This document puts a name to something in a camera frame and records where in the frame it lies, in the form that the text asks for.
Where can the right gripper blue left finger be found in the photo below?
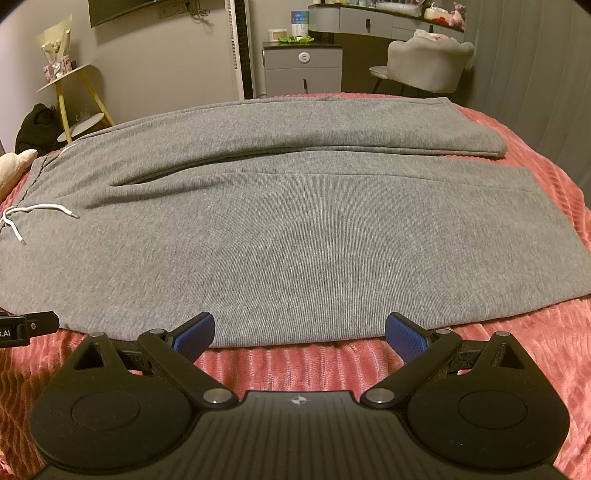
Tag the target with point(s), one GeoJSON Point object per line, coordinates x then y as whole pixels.
{"type": "Point", "coordinates": [172, 356]}

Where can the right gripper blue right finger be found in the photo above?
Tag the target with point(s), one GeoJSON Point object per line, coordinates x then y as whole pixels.
{"type": "Point", "coordinates": [424, 353]}

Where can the grey sweatpants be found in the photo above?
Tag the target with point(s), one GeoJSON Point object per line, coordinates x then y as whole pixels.
{"type": "Point", "coordinates": [290, 220]}

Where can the cream plush pillow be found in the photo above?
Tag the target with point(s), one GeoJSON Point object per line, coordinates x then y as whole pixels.
{"type": "Point", "coordinates": [12, 168]}

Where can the black bag on floor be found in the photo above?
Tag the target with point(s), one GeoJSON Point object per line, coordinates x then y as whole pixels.
{"type": "Point", "coordinates": [39, 131]}

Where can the yellow legged side table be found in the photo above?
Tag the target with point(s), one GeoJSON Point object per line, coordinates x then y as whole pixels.
{"type": "Point", "coordinates": [79, 106]}

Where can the grey upholstered chair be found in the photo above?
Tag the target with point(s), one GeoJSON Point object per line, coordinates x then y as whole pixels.
{"type": "Point", "coordinates": [432, 63]}

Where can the wrapped flower bouquet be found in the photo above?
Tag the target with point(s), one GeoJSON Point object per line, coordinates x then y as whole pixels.
{"type": "Point", "coordinates": [55, 44]}

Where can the grey drawer nightstand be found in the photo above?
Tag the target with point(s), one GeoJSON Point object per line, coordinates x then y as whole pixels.
{"type": "Point", "coordinates": [291, 69]}

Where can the green tray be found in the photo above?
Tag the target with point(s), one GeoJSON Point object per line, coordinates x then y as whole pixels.
{"type": "Point", "coordinates": [291, 40]}

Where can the pink plush toy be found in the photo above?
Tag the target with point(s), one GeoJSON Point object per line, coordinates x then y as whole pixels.
{"type": "Point", "coordinates": [458, 16]}

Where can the grey vanity desk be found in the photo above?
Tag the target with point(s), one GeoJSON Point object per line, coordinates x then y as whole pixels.
{"type": "Point", "coordinates": [364, 34]}

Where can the blue white tissue box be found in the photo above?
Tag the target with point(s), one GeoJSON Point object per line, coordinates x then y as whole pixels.
{"type": "Point", "coordinates": [299, 23]}

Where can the wall mounted television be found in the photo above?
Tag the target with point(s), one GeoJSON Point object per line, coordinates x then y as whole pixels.
{"type": "Point", "coordinates": [103, 11]}

